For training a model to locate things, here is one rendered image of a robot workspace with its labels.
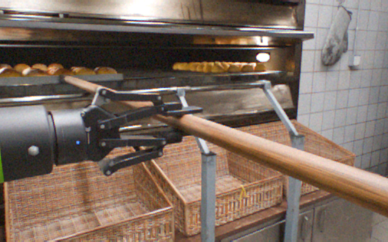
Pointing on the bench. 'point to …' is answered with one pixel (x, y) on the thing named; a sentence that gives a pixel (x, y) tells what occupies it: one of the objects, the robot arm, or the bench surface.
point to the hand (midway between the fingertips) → (181, 122)
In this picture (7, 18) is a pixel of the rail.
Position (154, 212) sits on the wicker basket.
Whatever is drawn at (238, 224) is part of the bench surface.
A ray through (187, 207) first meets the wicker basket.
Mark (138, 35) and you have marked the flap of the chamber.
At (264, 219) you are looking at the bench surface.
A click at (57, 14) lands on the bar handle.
